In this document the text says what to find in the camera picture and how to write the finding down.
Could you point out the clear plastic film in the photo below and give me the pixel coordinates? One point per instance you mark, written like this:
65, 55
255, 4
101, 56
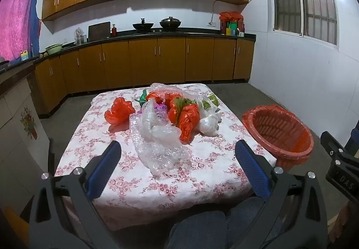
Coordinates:
168, 88

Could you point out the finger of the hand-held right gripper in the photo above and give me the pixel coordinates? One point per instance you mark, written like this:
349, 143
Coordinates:
354, 138
332, 145

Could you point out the yellow bottle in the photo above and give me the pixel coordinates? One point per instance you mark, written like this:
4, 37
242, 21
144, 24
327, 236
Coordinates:
24, 56

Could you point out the red bag on containers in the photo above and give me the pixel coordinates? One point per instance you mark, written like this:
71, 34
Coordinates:
231, 16

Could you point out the brown cutting board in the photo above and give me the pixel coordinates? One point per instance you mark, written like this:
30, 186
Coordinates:
99, 31

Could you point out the long red plastic bag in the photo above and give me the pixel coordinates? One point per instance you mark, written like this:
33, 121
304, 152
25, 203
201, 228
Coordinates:
188, 123

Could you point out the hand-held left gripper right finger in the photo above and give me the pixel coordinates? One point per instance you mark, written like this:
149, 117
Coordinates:
249, 165

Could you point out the clear bag with jar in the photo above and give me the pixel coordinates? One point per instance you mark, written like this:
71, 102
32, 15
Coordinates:
79, 36

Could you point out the row of wooden base cabinets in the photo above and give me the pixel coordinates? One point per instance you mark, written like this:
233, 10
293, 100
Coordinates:
143, 61

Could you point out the floral tablecloth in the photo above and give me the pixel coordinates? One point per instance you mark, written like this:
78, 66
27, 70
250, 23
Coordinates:
210, 159

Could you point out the yellow box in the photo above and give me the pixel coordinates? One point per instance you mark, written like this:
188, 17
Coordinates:
230, 32

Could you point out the green basin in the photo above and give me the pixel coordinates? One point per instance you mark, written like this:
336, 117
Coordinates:
53, 49

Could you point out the person's right leg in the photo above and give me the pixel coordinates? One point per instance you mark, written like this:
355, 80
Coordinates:
246, 218

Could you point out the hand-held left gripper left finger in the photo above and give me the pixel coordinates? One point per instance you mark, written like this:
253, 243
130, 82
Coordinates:
108, 159

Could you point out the red container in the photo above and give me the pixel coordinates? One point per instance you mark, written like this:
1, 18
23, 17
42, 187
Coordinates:
223, 27

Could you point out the yellow object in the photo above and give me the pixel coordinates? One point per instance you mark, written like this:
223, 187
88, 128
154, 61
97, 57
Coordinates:
16, 226

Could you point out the white translucent plastic bag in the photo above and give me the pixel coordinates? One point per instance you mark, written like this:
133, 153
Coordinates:
209, 124

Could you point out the black kitchen countertop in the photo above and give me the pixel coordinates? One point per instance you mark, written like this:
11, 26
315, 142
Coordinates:
202, 32

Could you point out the red bottle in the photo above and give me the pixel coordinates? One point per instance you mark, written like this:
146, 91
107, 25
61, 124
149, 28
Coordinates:
114, 31

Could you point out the person's leg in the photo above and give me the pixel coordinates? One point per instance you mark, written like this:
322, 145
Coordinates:
246, 218
196, 232

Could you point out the gas stove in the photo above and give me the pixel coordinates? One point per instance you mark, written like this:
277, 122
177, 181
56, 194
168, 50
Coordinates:
157, 31

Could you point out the green box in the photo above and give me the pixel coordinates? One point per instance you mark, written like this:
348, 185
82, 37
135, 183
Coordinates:
233, 25

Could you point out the purple plastic bag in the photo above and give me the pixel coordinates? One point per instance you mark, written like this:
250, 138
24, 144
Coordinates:
161, 109

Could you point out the orange plastic basket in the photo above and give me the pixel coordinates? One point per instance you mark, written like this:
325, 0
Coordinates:
297, 151
269, 125

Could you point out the clear plastic bag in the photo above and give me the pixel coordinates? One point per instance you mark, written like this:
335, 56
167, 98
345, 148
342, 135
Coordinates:
151, 123

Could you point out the teal green plastic bag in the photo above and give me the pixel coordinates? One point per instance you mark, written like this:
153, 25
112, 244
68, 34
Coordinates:
143, 96

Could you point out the black pot with lid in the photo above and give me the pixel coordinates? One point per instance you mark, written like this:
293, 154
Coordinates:
170, 23

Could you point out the olive green plastic bag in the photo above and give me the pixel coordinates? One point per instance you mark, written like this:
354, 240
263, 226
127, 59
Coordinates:
182, 102

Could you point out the person's left leg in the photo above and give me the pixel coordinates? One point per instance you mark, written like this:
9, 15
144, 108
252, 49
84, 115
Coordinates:
196, 232

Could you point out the pink curtain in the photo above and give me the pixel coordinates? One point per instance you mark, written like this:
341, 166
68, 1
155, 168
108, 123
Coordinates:
16, 22

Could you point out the black wok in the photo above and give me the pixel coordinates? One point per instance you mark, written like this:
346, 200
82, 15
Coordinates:
143, 25

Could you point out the bubble wrap sheet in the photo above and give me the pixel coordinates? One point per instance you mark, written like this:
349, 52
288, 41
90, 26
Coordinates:
162, 156

